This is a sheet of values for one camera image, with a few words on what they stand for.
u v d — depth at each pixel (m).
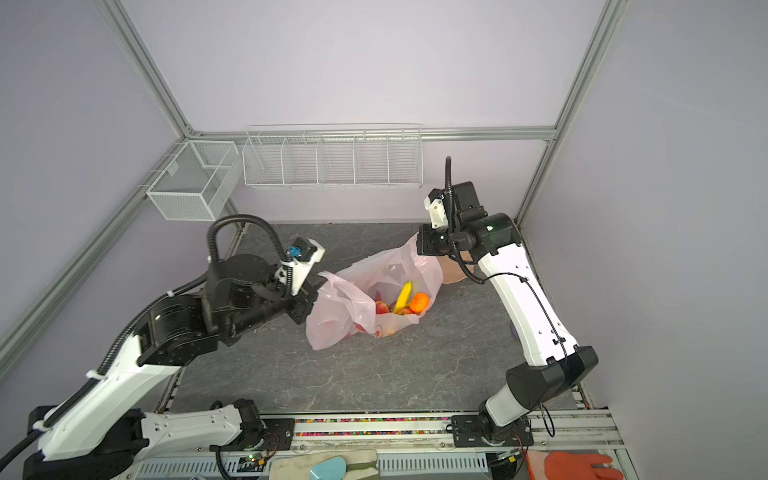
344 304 0.62
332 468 0.68
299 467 0.69
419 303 0.79
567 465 0.69
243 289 0.38
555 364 0.40
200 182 1.00
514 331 0.46
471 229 0.47
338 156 1.05
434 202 0.63
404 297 0.87
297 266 0.45
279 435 0.74
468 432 0.74
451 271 0.75
